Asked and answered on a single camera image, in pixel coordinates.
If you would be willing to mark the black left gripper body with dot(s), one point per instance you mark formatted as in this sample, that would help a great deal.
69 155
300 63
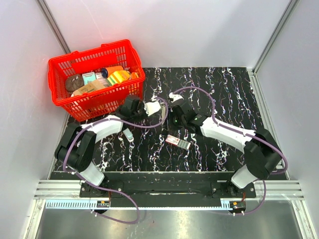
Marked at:
140 114

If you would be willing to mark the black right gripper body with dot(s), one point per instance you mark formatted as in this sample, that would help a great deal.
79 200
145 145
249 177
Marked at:
178 123

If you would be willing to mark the staple box with tray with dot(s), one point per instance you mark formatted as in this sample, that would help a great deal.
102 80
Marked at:
178 142

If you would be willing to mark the dark stapler magazine part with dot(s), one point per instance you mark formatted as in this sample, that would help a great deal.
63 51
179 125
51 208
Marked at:
164 109

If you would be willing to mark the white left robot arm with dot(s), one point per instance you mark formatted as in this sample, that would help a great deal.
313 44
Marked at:
76 147

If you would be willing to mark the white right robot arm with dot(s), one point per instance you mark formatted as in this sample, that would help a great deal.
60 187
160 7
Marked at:
261 152

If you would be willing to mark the yellow green box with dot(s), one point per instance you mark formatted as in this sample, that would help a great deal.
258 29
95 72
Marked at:
118 77

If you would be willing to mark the brown cardboard packet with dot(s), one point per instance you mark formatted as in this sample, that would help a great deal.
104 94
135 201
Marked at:
88 88

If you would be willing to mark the orange cylinder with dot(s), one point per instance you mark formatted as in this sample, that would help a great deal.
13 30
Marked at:
107 71

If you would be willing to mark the red plastic basket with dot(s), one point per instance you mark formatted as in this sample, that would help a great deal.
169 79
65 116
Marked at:
101 102

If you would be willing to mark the teal small box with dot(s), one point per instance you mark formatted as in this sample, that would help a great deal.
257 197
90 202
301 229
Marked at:
89 77

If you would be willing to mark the brown round item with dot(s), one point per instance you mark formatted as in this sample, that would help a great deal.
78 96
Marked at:
73 83

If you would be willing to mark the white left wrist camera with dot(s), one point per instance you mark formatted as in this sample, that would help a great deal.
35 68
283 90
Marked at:
152 107

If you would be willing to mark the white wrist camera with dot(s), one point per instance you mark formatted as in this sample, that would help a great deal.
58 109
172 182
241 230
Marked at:
174 97
152 107

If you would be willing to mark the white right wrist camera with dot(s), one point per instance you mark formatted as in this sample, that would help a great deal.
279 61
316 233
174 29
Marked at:
174 97

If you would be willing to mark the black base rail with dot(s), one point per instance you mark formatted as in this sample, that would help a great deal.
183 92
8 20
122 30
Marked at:
177 189

